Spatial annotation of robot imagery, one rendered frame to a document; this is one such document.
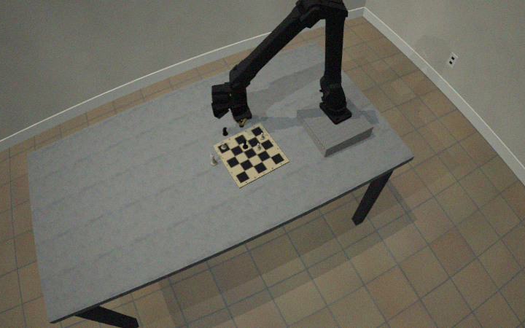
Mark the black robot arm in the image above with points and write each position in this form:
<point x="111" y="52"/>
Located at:
<point x="309" y="12"/>

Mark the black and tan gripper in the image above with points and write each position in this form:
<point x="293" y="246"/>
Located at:
<point x="245" y="116"/>

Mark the black and cream chessboard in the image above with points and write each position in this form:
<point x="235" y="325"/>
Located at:
<point x="247" y="165"/>

